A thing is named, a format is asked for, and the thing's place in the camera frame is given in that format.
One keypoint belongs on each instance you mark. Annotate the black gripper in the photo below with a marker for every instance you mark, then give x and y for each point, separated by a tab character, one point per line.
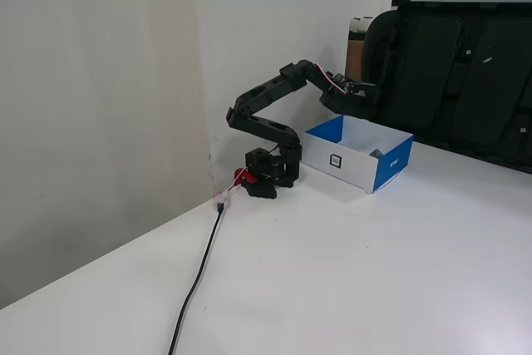
352	101

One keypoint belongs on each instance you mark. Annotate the gray lettered block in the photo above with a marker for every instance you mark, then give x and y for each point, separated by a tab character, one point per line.
377	154

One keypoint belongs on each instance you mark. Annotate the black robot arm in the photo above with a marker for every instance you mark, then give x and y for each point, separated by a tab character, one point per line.
266	99

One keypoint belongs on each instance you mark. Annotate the blue and white cardboard box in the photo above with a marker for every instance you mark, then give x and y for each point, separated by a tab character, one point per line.
345	164

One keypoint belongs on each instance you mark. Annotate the brown cardboard carton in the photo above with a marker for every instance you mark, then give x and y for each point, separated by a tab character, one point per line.
355	55

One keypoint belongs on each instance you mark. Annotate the white square code sticker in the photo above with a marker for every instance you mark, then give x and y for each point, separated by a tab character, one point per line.
335	161

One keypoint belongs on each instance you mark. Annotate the black office chair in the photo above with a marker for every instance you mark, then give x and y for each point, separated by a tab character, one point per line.
457	80

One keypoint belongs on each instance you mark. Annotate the red table clamp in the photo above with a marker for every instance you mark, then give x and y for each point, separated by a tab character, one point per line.
241	174

